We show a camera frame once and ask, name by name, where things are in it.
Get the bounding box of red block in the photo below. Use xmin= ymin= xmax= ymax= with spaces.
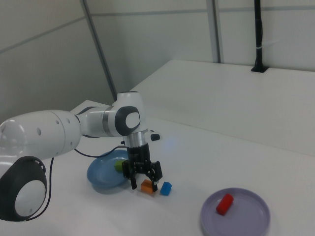
xmin=216 ymin=193 xmax=234 ymax=216

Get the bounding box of blue block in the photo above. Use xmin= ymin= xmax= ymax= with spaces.
xmin=159 ymin=181 xmax=172 ymax=196

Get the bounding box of blue plate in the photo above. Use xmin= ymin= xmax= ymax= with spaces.
xmin=86 ymin=149 xmax=131 ymax=189

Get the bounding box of black mounting pole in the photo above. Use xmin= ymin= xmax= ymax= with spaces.
xmin=251 ymin=0 xmax=269 ymax=73

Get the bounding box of purple plate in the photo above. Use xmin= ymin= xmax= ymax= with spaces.
xmin=199 ymin=187 xmax=271 ymax=236

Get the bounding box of grey partition post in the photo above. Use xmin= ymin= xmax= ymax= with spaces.
xmin=211 ymin=0 xmax=225 ymax=64
xmin=80 ymin=0 xmax=119 ymax=101

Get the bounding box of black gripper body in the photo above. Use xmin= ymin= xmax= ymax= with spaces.
xmin=126 ymin=144 xmax=151 ymax=173

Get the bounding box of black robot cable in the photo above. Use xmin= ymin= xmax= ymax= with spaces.
xmin=23 ymin=141 xmax=128 ymax=221

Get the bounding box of orange block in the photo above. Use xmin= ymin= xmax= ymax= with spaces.
xmin=140 ymin=179 xmax=154 ymax=194

